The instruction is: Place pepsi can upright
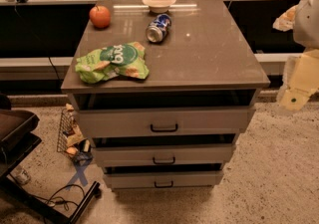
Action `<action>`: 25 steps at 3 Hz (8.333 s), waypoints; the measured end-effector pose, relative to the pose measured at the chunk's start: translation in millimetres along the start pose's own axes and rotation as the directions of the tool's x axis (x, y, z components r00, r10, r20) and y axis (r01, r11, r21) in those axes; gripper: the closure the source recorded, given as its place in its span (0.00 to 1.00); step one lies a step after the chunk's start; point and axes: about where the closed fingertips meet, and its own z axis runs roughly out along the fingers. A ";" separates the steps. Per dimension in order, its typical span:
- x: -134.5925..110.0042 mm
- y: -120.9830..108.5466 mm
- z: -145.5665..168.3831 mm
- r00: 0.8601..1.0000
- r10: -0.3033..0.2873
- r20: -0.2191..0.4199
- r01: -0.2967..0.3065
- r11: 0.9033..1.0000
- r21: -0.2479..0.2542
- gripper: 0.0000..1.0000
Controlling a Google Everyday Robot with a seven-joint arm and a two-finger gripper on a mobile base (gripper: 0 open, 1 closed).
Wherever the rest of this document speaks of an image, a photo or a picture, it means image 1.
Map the grey drawer cabinet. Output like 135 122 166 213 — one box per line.
60 0 271 192

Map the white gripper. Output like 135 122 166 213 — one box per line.
272 0 319 112

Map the red apple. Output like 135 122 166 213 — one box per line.
89 6 111 29

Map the black cart frame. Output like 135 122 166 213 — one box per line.
0 94 101 224

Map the top grey drawer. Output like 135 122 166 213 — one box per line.
75 107 255 138

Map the blue pepsi can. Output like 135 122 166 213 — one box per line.
146 14 171 43

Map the bottom grey drawer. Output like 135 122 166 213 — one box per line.
103 171 223 190

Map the wire snack basket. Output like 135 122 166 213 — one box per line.
57 104 93 163

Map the green chip bag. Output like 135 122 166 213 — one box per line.
75 42 150 84

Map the black floor cable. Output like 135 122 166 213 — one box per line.
31 183 87 212

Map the middle grey drawer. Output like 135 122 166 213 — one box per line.
93 144 233 167

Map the blue tape cross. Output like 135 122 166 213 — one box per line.
68 159 92 186

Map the grey drawer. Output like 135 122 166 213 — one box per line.
103 171 223 190
93 144 233 167
75 107 255 138

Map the white bowl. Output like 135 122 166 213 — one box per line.
142 0 176 14

